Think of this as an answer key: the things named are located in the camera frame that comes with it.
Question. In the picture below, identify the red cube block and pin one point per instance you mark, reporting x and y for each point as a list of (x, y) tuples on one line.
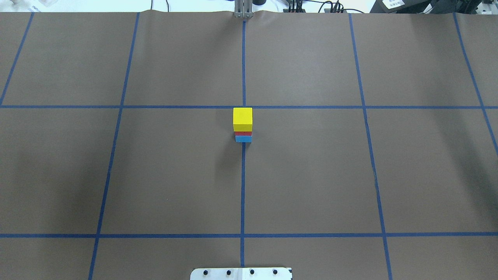
[(243, 133)]

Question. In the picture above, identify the blue cube block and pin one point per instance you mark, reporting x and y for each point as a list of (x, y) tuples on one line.
[(243, 138)]

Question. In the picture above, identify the yellow cube block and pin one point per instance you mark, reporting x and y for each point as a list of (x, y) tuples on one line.
[(242, 119)]

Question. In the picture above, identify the black cardboard box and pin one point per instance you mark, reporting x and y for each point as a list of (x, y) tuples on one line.
[(399, 6)]

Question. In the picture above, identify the aluminium frame post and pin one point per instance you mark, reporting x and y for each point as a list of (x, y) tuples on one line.
[(243, 9)]

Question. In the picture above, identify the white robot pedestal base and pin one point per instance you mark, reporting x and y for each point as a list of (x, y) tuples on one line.
[(255, 273)]

